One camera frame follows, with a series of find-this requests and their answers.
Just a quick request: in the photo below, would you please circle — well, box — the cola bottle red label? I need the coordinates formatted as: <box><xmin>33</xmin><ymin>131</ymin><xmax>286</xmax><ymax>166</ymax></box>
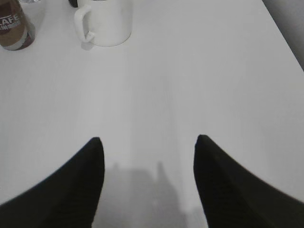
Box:
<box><xmin>68</xmin><ymin>0</ymin><xmax>78</xmax><ymax>8</ymax></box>

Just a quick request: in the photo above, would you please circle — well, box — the brown coffee drink bottle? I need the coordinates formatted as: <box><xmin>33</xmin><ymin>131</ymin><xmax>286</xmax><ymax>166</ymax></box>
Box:
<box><xmin>0</xmin><ymin>0</ymin><xmax>35</xmax><ymax>51</ymax></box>

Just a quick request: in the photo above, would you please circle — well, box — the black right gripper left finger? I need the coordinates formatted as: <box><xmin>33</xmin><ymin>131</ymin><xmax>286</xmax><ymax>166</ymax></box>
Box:
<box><xmin>0</xmin><ymin>137</ymin><xmax>105</xmax><ymax>228</ymax></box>

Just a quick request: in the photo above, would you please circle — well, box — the white ceramic mug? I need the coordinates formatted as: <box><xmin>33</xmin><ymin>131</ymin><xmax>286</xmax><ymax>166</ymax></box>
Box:
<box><xmin>74</xmin><ymin>0</ymin><xmax>133</xmax><ymax>47</ymax></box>

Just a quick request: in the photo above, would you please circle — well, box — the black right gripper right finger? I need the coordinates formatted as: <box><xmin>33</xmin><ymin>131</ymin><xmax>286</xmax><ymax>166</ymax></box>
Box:
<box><xmin>193</xmin><ymin>135</ymin><xmax>304</xmax><ymax>228</ymax></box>

